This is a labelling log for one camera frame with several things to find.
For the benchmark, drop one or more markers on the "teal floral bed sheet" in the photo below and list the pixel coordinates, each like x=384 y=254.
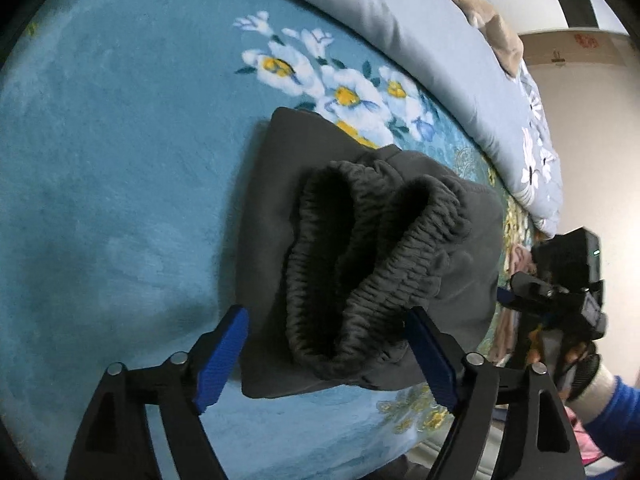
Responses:
x=125 y=185

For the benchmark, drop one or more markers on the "blue floral quilt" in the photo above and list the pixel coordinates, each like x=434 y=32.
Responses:
x=425 y=35

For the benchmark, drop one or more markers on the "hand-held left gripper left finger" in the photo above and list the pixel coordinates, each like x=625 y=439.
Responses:
x=222 y=360

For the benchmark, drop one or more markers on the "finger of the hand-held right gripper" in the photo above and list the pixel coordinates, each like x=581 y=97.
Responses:
x=530 y=292

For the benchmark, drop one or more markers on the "dark grey pants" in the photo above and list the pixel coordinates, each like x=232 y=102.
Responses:
x=280 y=210

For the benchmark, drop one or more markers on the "person's right hand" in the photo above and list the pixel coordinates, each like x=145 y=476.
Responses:
x=577 y=354

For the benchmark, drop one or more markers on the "pink cloth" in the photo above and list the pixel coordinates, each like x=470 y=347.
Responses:
x=517 y=280

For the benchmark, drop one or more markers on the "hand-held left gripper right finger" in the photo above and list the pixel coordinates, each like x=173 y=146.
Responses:
x=430 y=360

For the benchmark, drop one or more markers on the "beige door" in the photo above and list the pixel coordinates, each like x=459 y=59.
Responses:
x=607 y=52

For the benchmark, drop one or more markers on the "red door sticker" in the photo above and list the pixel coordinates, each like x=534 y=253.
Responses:
x=585 y=40

